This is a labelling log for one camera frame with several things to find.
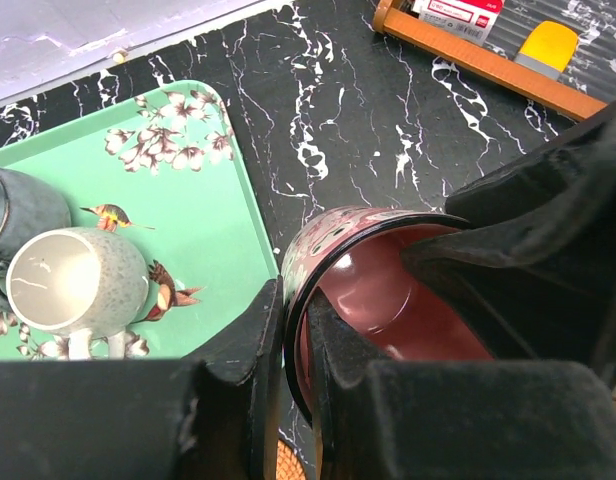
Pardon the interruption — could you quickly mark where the green plastic tray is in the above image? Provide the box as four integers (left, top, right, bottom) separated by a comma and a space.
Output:
0, 81, 277, 358

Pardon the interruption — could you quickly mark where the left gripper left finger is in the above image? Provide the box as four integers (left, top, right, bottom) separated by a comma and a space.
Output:
0, 278, 283, 479

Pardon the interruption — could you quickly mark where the orange wooden shelf rack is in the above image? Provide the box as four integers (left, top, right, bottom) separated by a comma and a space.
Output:
372, 0, 606, 121

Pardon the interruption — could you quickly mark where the red white small box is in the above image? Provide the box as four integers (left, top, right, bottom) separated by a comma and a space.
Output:
411, 0, 504, 46

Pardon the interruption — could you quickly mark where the silver white mug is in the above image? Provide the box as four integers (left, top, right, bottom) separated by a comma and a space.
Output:
5, 227, 149, 360

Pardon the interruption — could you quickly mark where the dark grey mug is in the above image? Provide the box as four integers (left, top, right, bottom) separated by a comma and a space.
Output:
0, 168, 72, 312

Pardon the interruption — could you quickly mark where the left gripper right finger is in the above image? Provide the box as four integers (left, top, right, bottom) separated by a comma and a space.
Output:
306, 100, 616, 479

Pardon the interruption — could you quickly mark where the yellow small block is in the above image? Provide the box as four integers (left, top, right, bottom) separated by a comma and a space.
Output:
514, 21, 578, 80

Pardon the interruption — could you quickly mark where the maroon tall mug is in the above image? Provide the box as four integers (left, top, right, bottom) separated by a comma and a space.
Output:
282, 206, 492, 421

